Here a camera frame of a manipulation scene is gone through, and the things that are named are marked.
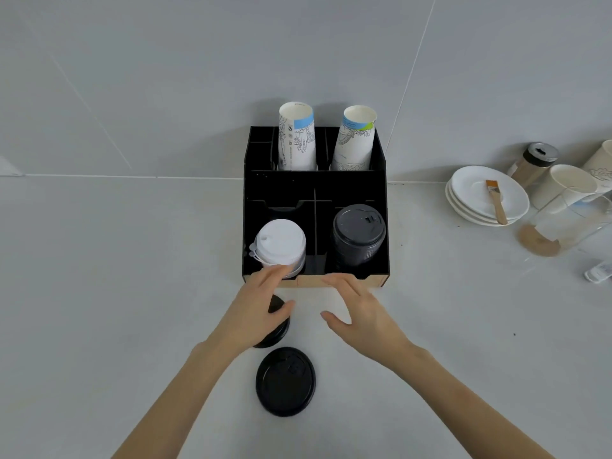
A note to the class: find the person's right hand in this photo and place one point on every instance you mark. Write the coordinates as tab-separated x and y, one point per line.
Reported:
370	329

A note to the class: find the person's left hand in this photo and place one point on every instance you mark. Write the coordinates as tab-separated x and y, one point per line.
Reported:
251	315

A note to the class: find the person's left thumb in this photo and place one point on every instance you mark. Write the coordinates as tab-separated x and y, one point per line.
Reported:
283	313

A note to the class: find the person's right thumb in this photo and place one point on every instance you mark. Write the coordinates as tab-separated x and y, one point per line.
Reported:
334	320

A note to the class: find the black cup lid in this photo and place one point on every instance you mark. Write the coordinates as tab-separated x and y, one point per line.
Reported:
277	332
285	382

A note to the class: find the person's left forearm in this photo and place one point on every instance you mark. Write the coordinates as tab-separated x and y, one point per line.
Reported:
181	401

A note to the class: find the person's right forearm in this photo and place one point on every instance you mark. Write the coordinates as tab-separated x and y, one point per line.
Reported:
459	406

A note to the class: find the stack of white cup lids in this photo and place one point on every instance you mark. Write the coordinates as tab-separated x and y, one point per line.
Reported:
279	243

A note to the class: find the stack of black cup lids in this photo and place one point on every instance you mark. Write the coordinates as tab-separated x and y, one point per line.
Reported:
358	234

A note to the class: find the black cup and lid organizer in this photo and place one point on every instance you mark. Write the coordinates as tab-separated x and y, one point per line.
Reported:
282	193

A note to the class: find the white plate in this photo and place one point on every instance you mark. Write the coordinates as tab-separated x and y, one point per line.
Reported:
456	216
478	191
459	207

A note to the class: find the tall printed paper cup stack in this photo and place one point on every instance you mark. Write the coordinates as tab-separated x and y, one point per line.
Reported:
296	143

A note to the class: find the leaning printed paper cup stack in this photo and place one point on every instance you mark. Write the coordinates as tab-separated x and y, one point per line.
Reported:
353	145

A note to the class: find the brown shaker jar grey lid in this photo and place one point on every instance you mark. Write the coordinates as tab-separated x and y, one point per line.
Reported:
530	169

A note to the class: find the clear glass pitcher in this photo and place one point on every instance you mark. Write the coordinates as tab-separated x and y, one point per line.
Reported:
564	224

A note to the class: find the small white device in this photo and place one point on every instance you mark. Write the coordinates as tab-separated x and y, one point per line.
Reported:
598	273

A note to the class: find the white printed paper cup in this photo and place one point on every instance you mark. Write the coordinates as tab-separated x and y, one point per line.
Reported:
600	164

